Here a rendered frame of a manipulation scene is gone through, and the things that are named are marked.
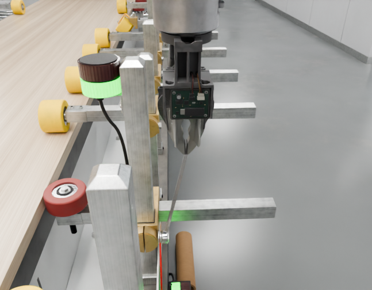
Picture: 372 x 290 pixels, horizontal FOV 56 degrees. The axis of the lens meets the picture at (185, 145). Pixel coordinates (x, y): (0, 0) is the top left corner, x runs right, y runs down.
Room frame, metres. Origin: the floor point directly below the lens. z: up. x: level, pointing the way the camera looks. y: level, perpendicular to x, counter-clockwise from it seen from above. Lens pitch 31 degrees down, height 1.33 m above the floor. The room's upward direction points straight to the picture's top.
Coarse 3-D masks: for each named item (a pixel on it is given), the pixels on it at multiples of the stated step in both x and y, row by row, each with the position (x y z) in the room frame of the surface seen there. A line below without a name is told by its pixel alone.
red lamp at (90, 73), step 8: (80, 64) 0.47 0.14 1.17; (112, 64) 0.47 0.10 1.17; (80, 72) 0.47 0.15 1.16; (88, 72) 0.46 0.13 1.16; (96, 72) 0.46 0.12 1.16; (104, 72) 0.46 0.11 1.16; (112, 72) 0.47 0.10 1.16; (88, 80) 0.46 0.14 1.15; (96, 80) 0.46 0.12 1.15; (104, 80) 0.46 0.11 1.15
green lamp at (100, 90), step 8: (80, 80) 0.48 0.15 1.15; (88, 88) 0.46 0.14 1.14; (96, 88) 0.46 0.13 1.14; (104, 88) 0.46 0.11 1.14; (112, 88) 0.47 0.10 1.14; (120, 88) 0.48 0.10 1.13; (88, 96) 0.47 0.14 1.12; (96, 96) 0.46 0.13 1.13; (104, 96) 0.46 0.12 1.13; (112, 96) 0.47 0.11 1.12
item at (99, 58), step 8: (88, 56) 0.50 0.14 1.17; (96, 56) 0.50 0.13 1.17; (104, 56) 0.50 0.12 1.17; (112, 56) 0.50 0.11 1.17; (88, 64) 0.47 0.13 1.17; (96, 64) 0.47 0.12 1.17; (104, 64) 0.47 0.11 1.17; (112, 80) 0.47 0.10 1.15; (120, 96) 0.48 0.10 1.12; (120, 104) 0.48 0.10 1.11; (104, 112) 0.49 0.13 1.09; (120, 136) 0.49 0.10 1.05
